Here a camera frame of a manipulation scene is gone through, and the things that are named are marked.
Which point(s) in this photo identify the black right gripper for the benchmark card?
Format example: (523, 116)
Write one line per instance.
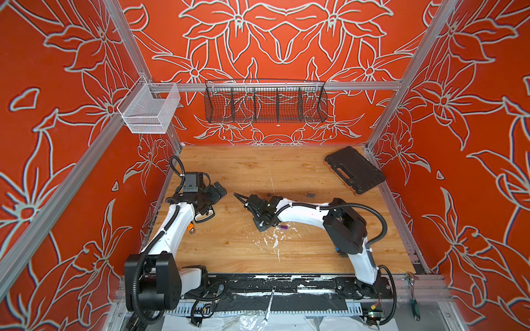
(255, 207)

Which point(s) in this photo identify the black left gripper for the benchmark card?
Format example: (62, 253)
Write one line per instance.
(214, 195)

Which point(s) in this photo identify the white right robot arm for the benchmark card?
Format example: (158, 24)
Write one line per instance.
(347, 229)

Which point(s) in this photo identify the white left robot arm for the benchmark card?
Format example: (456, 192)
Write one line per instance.
(154, 284)

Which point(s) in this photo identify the black plastic tool case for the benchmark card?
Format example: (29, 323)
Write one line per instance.
(355, 170)

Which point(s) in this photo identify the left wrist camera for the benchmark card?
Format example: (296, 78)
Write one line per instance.
(193, 182)

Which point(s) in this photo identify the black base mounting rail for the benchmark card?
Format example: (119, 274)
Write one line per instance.
(308, 295)

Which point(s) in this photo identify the black wire mesh basket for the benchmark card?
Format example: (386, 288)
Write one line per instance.
(265, 101)

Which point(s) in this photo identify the white wire mesh basket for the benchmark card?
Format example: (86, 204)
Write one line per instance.
(145, 110)

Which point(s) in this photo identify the green handled screwdriver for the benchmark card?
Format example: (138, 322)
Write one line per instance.
(411, 278)

